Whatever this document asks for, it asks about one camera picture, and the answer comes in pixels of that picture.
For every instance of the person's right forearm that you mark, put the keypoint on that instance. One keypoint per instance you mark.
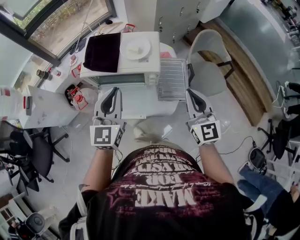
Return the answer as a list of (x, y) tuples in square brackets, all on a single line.
[(212, 164)]

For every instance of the black cylindrical jar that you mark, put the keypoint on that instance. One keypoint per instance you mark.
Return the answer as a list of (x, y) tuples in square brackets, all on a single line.
[(41, 74)]

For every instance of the person's beige trousers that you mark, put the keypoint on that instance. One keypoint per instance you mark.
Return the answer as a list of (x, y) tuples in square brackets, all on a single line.
[(145, 133)]

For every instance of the wooden clothes hanger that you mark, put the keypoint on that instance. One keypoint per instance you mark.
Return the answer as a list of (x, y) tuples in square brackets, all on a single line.
[(114, 24)]

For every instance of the white water dispenser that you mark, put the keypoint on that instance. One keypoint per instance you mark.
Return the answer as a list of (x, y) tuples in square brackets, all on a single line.
[(51, 107)]

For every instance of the black head-worn device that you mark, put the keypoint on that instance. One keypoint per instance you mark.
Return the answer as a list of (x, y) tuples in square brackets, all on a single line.
[(35, 221)]

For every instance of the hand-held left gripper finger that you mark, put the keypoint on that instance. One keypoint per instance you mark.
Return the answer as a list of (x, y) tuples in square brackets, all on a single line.
[(118, 109), (98, 109)]

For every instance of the small white dish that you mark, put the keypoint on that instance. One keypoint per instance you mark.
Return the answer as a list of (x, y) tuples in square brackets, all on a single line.
[(73, 59)]

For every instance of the grey metal baking tray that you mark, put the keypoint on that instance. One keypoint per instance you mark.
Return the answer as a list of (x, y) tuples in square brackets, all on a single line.
[(172, 99)]

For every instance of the black mesh office chair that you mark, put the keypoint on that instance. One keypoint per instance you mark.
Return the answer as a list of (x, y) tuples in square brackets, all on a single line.
[(42, 150), (30, 180)]

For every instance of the grey metal locker cabinet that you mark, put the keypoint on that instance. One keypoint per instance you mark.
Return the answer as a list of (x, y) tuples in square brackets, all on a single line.
[(175, 18)]

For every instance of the white toaster oven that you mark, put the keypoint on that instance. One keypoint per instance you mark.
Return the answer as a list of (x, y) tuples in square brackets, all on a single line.
[(136, 65)]

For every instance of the person's black printed t-shirt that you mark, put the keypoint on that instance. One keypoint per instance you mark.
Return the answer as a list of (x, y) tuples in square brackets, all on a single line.
[(164, 211)]

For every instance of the white round plate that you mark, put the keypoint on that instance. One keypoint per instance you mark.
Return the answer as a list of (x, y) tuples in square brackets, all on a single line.
[(140, 42)]

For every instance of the grey shell chair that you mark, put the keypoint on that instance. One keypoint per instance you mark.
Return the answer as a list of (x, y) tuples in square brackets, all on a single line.
[(208, 77)]

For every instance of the red and white can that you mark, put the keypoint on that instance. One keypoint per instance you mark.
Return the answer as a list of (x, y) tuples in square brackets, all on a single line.
[(58, 73)]

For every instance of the long white desk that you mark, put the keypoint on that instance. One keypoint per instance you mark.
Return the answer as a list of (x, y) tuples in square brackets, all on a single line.
[(58, 82)]

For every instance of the black computer mouse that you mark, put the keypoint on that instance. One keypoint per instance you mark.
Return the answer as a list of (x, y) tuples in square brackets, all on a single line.
[(109, 22)]

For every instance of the pale food piece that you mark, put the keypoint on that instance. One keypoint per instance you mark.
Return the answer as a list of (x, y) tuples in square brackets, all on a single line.
[(136, 49)]

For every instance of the black framed window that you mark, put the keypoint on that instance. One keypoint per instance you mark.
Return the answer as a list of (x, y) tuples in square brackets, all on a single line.
[(65, 25)]

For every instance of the person's left forearm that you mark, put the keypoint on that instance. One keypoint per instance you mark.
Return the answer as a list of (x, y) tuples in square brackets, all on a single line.
[(98, 166)]

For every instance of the white frame stand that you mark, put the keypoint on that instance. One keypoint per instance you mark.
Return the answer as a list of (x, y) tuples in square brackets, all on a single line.
[(281, 164)]

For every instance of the white shelf unit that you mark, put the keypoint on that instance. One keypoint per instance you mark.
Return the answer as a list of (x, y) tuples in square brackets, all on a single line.
[(9, 211)]

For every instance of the red paper sheet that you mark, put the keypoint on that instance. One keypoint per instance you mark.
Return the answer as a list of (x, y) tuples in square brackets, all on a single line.
[(165, 54)]

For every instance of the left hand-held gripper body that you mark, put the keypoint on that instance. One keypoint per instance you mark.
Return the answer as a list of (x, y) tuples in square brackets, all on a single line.
[(103, 137)]

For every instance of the black pouch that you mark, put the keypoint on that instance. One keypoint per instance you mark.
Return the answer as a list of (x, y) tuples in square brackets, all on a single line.
[(80, 43)]

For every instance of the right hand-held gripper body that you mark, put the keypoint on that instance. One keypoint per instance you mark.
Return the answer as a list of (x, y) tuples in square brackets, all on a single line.
[(207, 132)]

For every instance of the small white trash bin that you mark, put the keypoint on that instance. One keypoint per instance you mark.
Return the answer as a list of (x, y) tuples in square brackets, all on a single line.
[(69, 93)]

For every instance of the black cloth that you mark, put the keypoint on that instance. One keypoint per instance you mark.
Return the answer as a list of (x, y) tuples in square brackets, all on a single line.
[(100, 52)]

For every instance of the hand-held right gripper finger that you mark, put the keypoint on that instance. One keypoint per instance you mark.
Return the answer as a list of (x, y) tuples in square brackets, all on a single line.
[(208, 106), (189, 107)]

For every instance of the white table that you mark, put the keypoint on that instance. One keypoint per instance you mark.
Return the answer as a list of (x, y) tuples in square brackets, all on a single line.
[(161, 109)]

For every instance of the large white water jug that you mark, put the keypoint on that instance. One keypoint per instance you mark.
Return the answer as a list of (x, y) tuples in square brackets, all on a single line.
[(10, 105)]

